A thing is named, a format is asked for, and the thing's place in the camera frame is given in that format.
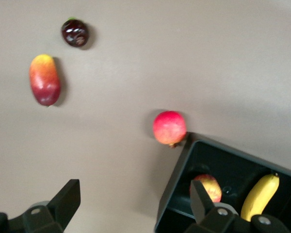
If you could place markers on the red pomegranate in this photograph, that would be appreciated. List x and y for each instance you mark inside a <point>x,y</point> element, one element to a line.
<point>169,127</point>

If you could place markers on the red yellow mango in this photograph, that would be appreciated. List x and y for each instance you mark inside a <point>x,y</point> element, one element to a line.
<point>44,80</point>

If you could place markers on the red yellow apple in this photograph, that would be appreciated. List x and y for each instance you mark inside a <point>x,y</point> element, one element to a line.
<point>212,187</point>

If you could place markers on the black plastic box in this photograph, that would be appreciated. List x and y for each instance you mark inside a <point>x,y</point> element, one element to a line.
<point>232,160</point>

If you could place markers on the yellow banana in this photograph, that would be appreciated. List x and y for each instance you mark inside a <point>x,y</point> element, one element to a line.
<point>262,194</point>

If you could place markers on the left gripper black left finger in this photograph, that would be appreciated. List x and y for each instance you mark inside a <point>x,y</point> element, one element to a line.
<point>51,213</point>

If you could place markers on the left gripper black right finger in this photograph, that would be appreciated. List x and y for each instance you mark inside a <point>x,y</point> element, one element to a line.
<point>215,218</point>

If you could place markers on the dark purple mangosteen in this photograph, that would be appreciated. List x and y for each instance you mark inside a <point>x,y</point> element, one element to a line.
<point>75,32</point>

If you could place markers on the brown table cover cloth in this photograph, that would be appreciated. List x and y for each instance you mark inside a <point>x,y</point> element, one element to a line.
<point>135,72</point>

